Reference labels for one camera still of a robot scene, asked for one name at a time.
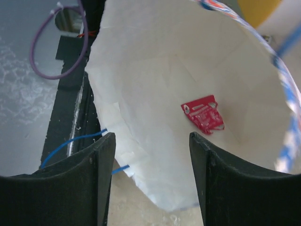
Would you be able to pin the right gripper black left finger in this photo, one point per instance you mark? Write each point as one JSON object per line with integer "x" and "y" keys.
{"x": 71, "y": 192}

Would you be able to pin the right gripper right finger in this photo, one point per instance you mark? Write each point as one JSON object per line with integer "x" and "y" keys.
{"x": 235, "y": 192}

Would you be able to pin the small red candy packet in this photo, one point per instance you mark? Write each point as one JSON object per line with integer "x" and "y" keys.
{"x": 203, "y": 114}

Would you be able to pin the checkered paper bag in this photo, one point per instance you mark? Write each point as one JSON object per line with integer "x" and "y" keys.
{"x": 152, "y": 56}

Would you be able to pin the cream and orange cylinder box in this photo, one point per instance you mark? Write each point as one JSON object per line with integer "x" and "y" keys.
{"x": 275, "y": 18}

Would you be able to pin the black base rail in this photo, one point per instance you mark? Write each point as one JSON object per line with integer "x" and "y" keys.
{"x": 74, "y": 124}

